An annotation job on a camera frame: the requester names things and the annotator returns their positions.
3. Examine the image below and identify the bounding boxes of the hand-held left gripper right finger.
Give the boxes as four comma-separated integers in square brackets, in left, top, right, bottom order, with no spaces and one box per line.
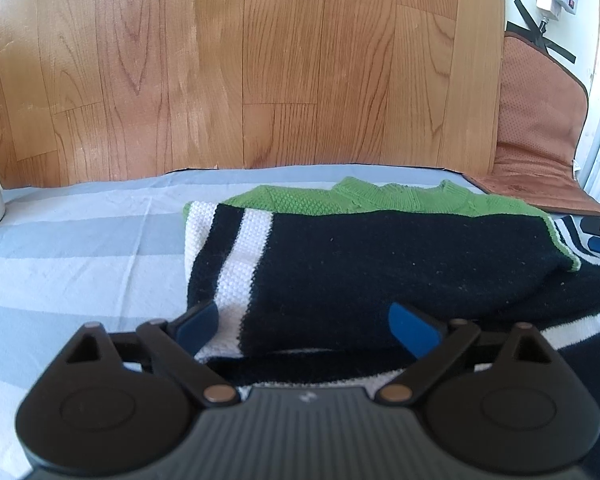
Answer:
[374,301,557,407]

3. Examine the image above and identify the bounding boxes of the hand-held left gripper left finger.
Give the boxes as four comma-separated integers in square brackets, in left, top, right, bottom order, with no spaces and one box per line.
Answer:
[64,300,241,407]

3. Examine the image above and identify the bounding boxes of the green and navy knit sweater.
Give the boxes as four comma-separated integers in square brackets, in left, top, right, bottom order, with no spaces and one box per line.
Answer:
[182,177,600,441]

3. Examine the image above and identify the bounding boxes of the blue striped bed sheet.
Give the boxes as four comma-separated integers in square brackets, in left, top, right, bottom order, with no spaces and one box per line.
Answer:
[0,162,600,480]

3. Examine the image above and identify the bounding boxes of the brown perforated seat cushion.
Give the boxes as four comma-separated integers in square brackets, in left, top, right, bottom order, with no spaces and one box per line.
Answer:
[477,30,600,219]

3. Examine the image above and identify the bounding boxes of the black tape strips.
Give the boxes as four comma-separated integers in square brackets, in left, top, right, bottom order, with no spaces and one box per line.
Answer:
[505,0,579,64]

